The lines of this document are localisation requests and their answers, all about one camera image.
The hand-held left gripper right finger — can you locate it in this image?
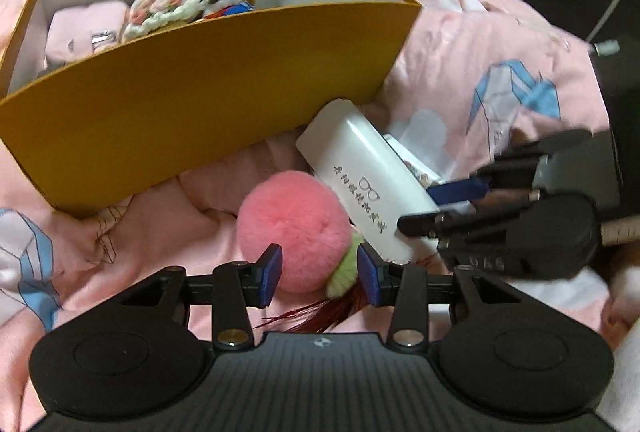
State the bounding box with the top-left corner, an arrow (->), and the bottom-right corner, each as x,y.
356,242 -> 521,348

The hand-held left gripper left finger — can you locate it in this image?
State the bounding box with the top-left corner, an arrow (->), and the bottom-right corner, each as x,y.
120,245 -> 284,349

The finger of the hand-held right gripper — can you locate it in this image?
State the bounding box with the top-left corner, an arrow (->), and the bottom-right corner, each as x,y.
397,193 -> 544,242
429,146 -> 542,209

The pink peach plush with feathers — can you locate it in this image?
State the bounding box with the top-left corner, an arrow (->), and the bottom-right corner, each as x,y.
236,169 -> 373,338

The white glasses case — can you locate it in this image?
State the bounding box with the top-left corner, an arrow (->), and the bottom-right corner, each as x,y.
295,98 -> 443,263

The orange cardboard box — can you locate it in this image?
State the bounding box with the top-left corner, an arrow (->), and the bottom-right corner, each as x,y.
0,0 -> 423,219

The pink cloth pouch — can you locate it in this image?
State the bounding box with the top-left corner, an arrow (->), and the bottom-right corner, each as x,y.
44,0 -> 128,68

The clear plastic packet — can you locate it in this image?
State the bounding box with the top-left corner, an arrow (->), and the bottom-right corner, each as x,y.
382,108 -> 453,188

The pink printed blanket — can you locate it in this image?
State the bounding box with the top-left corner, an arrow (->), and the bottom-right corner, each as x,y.
0,0 -> 640,432

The white crocheted bunny doll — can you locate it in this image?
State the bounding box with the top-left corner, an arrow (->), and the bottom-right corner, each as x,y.
121,0 -> 201,42

